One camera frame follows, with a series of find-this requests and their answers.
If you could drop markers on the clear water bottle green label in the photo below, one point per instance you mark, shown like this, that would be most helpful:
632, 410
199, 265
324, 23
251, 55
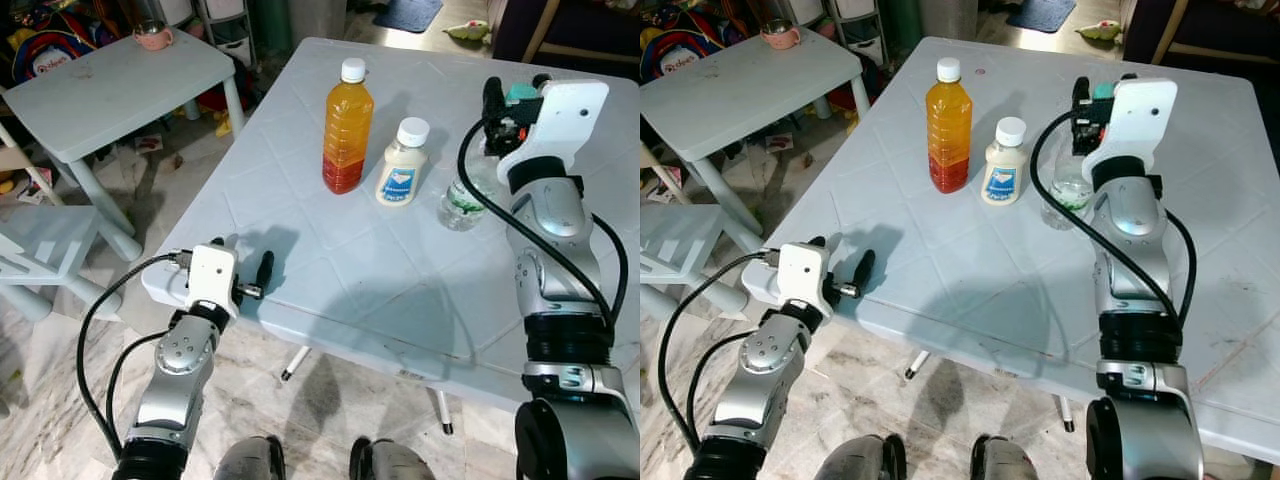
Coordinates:
460, 208
1062, 200

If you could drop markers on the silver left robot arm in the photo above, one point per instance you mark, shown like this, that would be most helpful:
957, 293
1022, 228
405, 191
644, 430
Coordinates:
180, 370
762, 370

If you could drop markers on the yellow green soft toy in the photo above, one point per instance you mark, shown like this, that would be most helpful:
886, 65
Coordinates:
1100, 31
468, 31

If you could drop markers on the white table leg black foot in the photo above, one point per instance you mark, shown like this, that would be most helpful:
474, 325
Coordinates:
1064, 412
442, 410
296, 363
918, 364

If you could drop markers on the blue floor mat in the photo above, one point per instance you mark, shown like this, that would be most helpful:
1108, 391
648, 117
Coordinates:
408, 14
1042, 14

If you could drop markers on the white mayonnaise bottle blue label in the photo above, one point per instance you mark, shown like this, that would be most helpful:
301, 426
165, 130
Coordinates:
1004, 170
402, 170

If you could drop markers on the orange juice bottle white cap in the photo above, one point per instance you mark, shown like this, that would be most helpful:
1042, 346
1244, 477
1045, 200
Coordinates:
348, 120
948, 120

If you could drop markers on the low white plastic bench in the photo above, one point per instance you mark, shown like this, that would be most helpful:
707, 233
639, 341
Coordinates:
680, 240
50, 240

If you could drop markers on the colourful children's backpack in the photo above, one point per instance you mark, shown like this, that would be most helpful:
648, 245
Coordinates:
680, 50
50, 55

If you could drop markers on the small white plastic table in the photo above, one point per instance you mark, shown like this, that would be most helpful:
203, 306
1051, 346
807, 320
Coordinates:
110, 90
740, 90

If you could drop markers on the grey robot left leg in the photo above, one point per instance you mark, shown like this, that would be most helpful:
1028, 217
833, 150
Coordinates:
860, 462
250, 462

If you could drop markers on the grey robot leg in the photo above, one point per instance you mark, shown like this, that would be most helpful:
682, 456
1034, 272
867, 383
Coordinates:
395, 465
250, 462
1005, 465
860, 462

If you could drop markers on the pink cup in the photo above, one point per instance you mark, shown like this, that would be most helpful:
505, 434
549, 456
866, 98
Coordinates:
780, 37
152, 38

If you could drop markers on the white metal rack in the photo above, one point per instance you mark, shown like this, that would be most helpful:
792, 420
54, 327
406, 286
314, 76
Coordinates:
225, 30
855, 25

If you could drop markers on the grey robot right leg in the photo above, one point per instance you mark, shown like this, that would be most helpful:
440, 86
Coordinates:
1005, 465
395, 465

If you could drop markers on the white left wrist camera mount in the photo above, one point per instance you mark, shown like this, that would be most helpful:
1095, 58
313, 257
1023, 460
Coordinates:
802, 275
212, 275

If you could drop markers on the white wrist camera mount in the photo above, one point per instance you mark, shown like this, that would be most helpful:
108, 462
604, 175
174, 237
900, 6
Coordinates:
802, 275
565, 115
1140, 115
212, 275

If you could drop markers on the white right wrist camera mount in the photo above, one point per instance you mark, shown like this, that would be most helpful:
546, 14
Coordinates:
1140, 115
565, 115

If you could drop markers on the dark chair wooden frame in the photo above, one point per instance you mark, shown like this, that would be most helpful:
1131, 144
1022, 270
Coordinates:
1200, 30
570, 30

